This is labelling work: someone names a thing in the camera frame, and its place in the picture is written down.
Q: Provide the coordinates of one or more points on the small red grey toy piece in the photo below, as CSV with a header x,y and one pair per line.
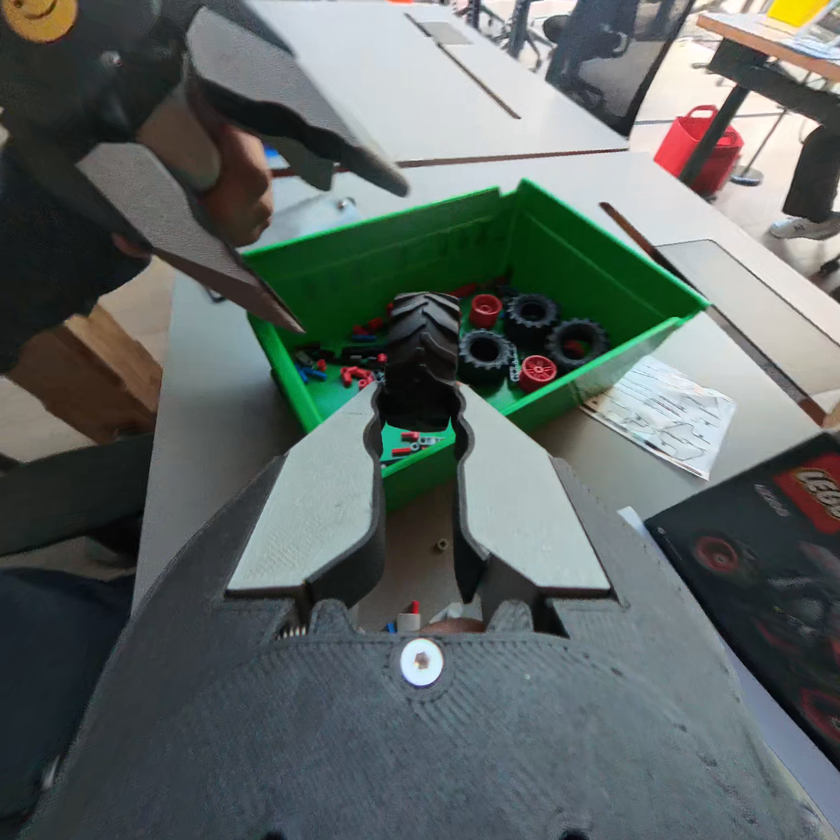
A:
x,y
410,615

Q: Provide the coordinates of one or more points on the black mesh office chair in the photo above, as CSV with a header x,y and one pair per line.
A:
x,y
610,65

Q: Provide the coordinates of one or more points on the cluster of small red connectors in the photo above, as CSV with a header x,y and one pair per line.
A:
x,y
410,435
358,375

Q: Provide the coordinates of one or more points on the black toy frame pieces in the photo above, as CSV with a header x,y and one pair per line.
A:
x,y
364,358

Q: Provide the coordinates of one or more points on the white instruction booklet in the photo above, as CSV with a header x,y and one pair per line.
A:
x,y
663,413

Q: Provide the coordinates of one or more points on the wooden top desk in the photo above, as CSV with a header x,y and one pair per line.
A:
x,y
754,72

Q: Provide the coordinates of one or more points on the person's left hand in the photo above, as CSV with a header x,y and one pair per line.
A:
x,y
246,190

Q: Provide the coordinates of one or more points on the red spoked toy wheel rim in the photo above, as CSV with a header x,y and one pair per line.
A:
x,y
538,374

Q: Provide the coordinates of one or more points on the silver metal knob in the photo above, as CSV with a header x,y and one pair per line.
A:
x,y
344,205

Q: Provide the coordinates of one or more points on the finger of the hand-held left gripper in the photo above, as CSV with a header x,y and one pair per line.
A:
x,y
262,85
177,223

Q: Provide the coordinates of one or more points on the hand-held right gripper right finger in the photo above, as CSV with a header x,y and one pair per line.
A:
x,y
525,512

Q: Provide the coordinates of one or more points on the wooden cabinet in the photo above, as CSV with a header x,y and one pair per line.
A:
x,y
85,374

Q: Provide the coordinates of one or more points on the large black tractor toy tire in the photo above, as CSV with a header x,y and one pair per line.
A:
x,y
420,354
597,344

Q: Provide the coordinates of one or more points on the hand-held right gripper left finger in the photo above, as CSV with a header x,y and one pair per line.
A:
x,y
308,512

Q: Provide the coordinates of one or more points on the yellow box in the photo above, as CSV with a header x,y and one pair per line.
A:
x,y
797,10

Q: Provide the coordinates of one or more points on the black toy set box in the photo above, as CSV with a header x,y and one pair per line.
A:
x,y
754,590

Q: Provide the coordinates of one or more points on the grey toy connector with holes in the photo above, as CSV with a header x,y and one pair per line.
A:
x,y
432,442

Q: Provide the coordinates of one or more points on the green plastic bin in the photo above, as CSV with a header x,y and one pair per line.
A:
x,y
590,262

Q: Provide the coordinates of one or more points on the thin grey holed toy beam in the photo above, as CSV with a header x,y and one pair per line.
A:
x,y
515,371

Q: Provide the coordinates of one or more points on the red plastic bucket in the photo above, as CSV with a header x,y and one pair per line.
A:
x,y
699,148

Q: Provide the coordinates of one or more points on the small black lugged toy tire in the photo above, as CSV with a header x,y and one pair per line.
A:
x,y
513,319
467,367

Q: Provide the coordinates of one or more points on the person's leg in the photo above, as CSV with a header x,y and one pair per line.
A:
x,y
52,689
814,177

